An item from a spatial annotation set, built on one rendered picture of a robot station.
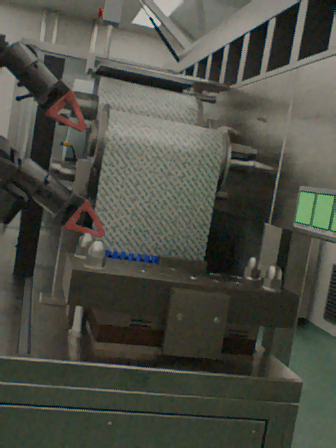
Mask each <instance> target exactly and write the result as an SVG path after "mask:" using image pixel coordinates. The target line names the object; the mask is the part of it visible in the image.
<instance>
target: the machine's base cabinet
mask: <svg viewBox="0 0 336 448"><path fill-rule="evenodd" d="M298 409H299V403H292V402H279V401H267V400H254V399H241V398H228V397H216V396H190V395H177V394H165V393H153V392H140V391H127V390H114V389H102V388H89V387H76V386H50V385H38V384H26V383H13V382H0V448H291V443H292V439H293V433H294V429H295V424H296V419H297V415H298Z"/></svg>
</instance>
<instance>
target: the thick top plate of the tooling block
mask: <svg viewBox="0 0 336 448"><path fill-rule="evenodd" d="M74 254H75V253H71V252H67V255H66V261H65V267H64V272H63V279H62V287H63V292H64V296H65V300H66V304H67V305H72V306H80V307H88V308H97V309H105V310H114V311H123V312H140V313H148V314H157V315H165V316H166V312H167V306H168V301H169V295H170V290H171V287H176V288H184V289H192V290H199V291H206V292H222V293H227V294H228V295H230V296H231V298H230V302H229V308H228V312H227V318H226V323H243V324H251V325H260V326H268V327H277V328H286V329H294V325H295V320H296V315H297V311H298V309H297V305H298V301H299V296H298V295H297V294H295V293H293V292H289V291H287V290H286V289H284V288H283V287H281V286H280V289H281V292H272V291H267V290H265V289H262V288H261V286H262V285H263V282H264V278H262V277H260V278H261V281H254V280H249V279H245V278H244V277H243V275H241V274H234V273H226V272H219V271H192V270H184V269H177V268H170V267H163V266H159V265H158V264H155V263H149V262H142V261H127V260H121V259H113V258H106V263H105V267H106V270H93V269H89V268H86V267H84V264H85V261H86V259H82V258H78V257H75V256H74Z"/></svg>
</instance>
